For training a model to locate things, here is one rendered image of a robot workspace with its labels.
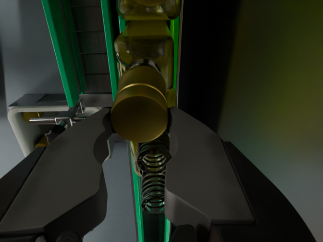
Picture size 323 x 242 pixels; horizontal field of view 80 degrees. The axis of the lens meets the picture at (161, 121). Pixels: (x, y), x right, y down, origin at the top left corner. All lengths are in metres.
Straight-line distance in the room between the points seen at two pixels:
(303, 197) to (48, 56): 0.56
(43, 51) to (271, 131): 0.52
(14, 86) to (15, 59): 0.08
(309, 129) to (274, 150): 0.05
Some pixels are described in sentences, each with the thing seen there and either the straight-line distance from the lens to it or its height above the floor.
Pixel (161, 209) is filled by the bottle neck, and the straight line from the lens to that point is 0.21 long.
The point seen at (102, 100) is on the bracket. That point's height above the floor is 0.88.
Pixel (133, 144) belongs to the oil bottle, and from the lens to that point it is 0.23.
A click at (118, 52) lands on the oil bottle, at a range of 0.18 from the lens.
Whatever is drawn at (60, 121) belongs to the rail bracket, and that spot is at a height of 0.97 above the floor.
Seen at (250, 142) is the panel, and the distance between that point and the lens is 0.27.
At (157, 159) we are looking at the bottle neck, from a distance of 0.18.
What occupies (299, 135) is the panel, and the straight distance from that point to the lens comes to 0.20.
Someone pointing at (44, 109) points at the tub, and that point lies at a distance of 0.53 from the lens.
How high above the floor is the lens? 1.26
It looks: 60 degrees down
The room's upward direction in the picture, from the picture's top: 172 degrees clockwise
